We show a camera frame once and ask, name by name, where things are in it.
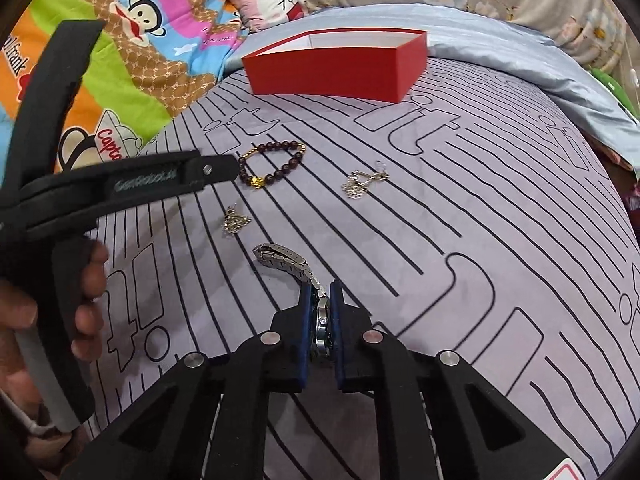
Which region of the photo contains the colourful cartoon monkey blanket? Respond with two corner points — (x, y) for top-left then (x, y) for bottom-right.
(0, 0), (251, 166)

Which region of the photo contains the grey black-lined bed sheet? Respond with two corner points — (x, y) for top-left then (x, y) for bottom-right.
(82, 57), (636, 480)

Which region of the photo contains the purple bead bracelet gold charm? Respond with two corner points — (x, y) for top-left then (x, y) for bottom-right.
(237, 141), (307, 190)

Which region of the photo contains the green plastic object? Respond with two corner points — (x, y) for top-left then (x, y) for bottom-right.
(590, 69), (640, 126)

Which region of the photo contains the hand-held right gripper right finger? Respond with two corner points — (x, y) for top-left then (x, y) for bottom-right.
(327, 280), (576, 480)

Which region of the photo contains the person's left hand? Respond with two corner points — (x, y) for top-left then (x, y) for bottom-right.
(0, 242), (109, 466)

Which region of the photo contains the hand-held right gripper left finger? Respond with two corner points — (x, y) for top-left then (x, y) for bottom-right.
(60, 282), (323, 480)

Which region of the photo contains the light blue quilt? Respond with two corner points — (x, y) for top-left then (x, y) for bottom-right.
(222, 4), (640, 171)

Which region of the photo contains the red cardboard box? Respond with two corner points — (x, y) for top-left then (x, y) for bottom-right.
(241, 29), (429, 104)

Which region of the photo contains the pink cartoon cushion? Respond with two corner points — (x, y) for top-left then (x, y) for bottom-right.
(218, 0), (321, 33)

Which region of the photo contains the silver metal wristwatch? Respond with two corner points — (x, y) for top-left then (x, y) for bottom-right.
(251, 242), (333, 358)

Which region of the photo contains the silver dangling earring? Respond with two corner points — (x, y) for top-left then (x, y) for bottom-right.
(341, 161), (390, 200)
(221, 206), (249, 235)

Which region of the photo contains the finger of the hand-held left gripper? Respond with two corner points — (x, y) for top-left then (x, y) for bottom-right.
(0, 19), (107, 211)
(182, 152), (242, 187)

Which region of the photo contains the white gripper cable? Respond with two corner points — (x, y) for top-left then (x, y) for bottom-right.
(0, 389), (56, 437)

